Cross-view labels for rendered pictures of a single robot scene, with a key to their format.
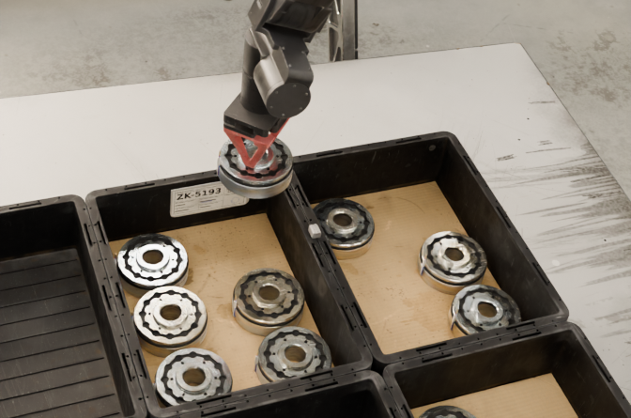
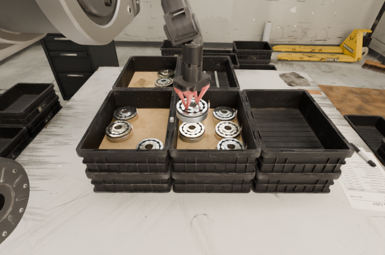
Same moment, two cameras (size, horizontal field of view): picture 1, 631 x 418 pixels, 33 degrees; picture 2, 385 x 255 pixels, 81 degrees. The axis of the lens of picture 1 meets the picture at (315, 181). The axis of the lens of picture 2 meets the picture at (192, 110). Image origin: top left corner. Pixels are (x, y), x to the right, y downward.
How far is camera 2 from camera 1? 1.76 m
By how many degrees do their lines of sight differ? 96
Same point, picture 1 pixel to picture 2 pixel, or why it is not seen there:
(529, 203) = (35, 195)
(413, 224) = not seen: hidden behind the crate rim
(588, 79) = not seen: outside the picture
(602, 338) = (77, 138)
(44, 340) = (270, 139)
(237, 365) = (208, 121)
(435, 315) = (138, 122)
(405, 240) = (126, 146)
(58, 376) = (264, 129)
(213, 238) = not seen: hidden behind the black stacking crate
